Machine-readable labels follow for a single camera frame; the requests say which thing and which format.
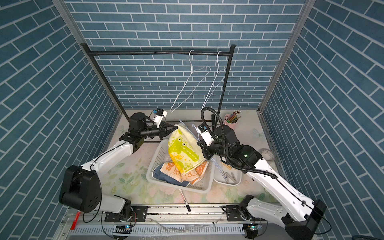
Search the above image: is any white perforated plastic basket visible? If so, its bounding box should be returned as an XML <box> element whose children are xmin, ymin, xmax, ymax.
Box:
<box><xmin>146</xmin><ymin>140</ymin><xmax>215</xmax><ymax>194</ymax></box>

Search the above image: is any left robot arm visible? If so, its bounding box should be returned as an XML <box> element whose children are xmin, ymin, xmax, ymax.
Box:
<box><xmin>59</xmin><ymin>109</ymin><xmax>178</xmax><ymax>221</ymax></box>

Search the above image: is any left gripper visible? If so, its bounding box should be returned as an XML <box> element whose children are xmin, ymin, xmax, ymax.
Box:
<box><xmin>139</xmin><ymin>122</ymin><xmax>177</xmax><ymax>142</ymax></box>

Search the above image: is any blue patterned towel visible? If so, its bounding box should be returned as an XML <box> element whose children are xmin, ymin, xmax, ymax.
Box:
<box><xmin>153</xmin><ymin>169</ymin><xmax>190</xmax><ymax>187</ymax></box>

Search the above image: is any light blue wire hanger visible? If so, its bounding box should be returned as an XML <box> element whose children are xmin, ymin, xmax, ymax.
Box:
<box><xmin>179</xmin><ymin>120</ymin><xmax>228</xmax><ymax>183</ymax></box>

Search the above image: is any white wire hanger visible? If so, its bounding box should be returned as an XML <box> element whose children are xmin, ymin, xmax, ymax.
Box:
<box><xmin>169</xmin><ymin>49</ymin><xmax>212</xmax><ymax>114</ymax></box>
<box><xmin>202</xmin><ymin>51</ymin><xmax>226</xmax><ymax>109</ymax></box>

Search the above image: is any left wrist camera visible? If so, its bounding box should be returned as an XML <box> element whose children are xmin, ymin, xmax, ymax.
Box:
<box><xmin>151</xmin><ymin>108</ymin><xmax>168</xmax><ymax>128</ymax></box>

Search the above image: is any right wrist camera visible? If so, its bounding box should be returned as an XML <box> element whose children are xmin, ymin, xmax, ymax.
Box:
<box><xmin>196</xmin><ymin>124</ymin><xmax>214</xmax><ymax>146</ymax></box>

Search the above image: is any white rectangular tray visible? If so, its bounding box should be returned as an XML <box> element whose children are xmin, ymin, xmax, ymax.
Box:
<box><xmin>213</xmin><ymin>156</ymin><xmax>243</xmax><ymax>187</ymax></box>

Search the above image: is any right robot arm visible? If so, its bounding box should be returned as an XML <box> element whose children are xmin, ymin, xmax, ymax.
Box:
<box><xmin>197</xmin><ymin>107</ymin><xmax>327</xmax><ymax>240</ymax></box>

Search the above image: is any red marker pen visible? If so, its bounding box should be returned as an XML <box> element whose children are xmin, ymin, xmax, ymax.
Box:
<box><xmin>70</xmin><ymin>211</ymin><xmax>82</xmax><ymax>231</ymax></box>

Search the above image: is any wooden clothespin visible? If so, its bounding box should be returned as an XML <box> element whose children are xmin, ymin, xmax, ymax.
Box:
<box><xmin>222</xmin><ymin>163</ymin><xmax>232</xmax><ymax>170</ymax></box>

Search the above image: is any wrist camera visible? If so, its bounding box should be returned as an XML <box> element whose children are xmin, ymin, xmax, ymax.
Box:
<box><xmin>196</xmin><ymin>124</ymin><xmax>214</xmax><ymax>146</ymax></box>
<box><xmin>151</xmin><ymin>108</ymin><xmax>168</xmax><ymax>128</ymax></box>

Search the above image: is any orange patterned towel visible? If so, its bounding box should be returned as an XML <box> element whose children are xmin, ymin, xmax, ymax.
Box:
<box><xmin>155</xmin><ymin>161</ymin><xmax>209</xmax><ymax>185</ymax></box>

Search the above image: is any black tipped marker pen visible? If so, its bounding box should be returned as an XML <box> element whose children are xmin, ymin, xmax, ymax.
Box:
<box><xmin>179</xmin><ymin>189</ymin><xmax>192</xmax><ymax>213</ymax></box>

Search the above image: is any pink pencil cup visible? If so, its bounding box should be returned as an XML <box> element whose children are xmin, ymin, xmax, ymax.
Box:
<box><xmin>224</xmin><ymin>110</ymin><xmax>241</xmax><ymax>130</ymax></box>

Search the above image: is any white clothespin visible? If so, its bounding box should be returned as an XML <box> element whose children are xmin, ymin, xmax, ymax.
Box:
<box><xmin>225</xmin><ymin>172</ymin><xmax>234</xmax><ymax>183</ymax></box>
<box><xmin>231</xmin><ymin>173</ymin><xmax>237</xmax><ymax>183</ymax></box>

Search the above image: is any clear tape roll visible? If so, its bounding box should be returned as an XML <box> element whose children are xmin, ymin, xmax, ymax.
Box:
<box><xmin>261</xmin><ymin>149</ymin><xmax>276</xmax><ymax>162</ymax></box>

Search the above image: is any yellow green patterned towel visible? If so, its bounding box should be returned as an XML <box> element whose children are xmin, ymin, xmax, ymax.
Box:
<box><xmin>168</xmin><ymin>124</ymin><xmax>206</xmax><ymax>174</ymax></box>

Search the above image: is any black metal clothes rack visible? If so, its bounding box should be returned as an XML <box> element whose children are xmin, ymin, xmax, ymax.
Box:
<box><xmin>79</xmin><ymin>42</ymin><xmax>237</xmax><ymax>145</ymax></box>

